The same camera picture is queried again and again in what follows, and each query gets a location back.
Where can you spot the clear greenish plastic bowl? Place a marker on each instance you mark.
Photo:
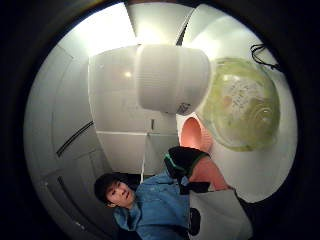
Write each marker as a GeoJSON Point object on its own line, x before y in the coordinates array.
{"type": "Point", "coordinates": [241, 106]}

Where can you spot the white ribbed plastic container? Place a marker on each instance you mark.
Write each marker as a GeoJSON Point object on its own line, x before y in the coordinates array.
{"type": "Point", "coordinates": [170, 78]}

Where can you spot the the person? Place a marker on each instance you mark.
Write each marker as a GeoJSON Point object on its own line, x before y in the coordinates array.
{"type": "Point", "coordinates": [160, 206]}

